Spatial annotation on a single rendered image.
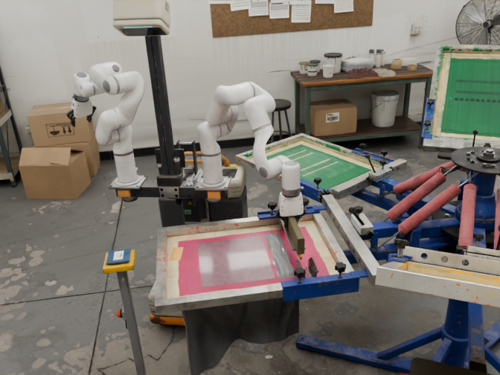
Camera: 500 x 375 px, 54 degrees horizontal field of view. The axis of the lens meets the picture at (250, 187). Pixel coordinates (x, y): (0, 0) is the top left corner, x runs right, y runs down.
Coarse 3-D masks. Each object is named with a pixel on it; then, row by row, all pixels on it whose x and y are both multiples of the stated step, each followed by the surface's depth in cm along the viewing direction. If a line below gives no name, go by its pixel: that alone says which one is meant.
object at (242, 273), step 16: (304, 256) 212; (320, 256) 211; (192, 272) 205; (208, 272) 204; (224, 272) 204; (240, 272) 203; (256, 272) 203; (272, 272) 202; (320, 272) 201; (192, 288) 195; (208, 288) 195; (224, 288) 194; (240, 288) 194
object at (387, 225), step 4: (372, 224) 217; (376, 224) 217; (380, 224) 216; (384, 224) 216; (388, 224) 216; (392, 224) 216; (376, 228) 213; (380, 228) 213; (384, 228) 213; (388, 228) 214; (392, 228) 214; (380, 232) 214; (384, 232) 214; (388, 232) 215; (392, 232) 215; (360, 236) 213; (364, 236) 213; (380, 236) 215; (384, 236) 215; (388, 236) 215
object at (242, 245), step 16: (192, 240) 228; (208, 240) 227; (224, 240) 226; (240, 240) 226; (256, 240) 225; (288, 240) 224; (192, 256) 216; (208, 256) 215; (224, 256) 215; (240, 256) 214; (256, 256) 214
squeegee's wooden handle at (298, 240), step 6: (288, 222) 207; (294, 222) 202; (288, 228) 208; (294, 228) 198; (294, 234) 197; (300, 234) 194; (294, 240) 198; (300, 240) 192; (300, 246) 193; (300, 252) 194
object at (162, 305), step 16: (192, 224) 234; (208, 224) 234; (224, 224) 233; (240, 224) 235; (256, 224) 236; (272, 224) 237; (320, 224) 229; (160, 240) 222; (160, 256) 211; (336, 256) 205; (160, 272) 200; (160, 288) 191; (256, 288) 188; (272, 288) 187; (160, 304) 182; (176, 304) 182; (192, 304) 183; (208, 304) 184; (224, 304) 185
